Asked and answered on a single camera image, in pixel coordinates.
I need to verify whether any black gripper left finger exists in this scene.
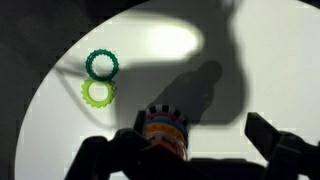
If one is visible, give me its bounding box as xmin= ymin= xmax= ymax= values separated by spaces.
xmin=133 ymin=109 xmax=148 ymax=138

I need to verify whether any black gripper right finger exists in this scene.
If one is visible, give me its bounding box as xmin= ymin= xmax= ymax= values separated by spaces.
xmin=244 ymin=112 xmax=285 ymax=162

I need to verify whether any red stacking ring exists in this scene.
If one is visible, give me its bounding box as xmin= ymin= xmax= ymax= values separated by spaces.
xmin=146 ymin=111 xmax=188 ymax=125

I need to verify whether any yellow stacking ring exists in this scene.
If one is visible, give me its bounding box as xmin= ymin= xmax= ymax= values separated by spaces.
xmin=145 ymin=121 xmax=188 ymax=138

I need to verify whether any blue stacking ring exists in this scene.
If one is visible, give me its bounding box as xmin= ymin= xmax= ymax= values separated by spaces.
xmin=146 ymin=115 xmax=188 ymax=131

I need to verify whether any black white striped ring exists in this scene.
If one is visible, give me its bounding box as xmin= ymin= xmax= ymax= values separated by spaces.
xmin=145 ymin=103 xmax=188 ymax=124

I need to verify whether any lime green toothed ring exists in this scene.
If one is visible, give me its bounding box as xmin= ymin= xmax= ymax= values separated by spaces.
xmin=80 ymin=77 xmax=117 ymax=109

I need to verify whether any dark green toothed ring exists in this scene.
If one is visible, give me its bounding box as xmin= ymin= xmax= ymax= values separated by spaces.
xmin=84 ymin=48 xmax=120 ymax=82

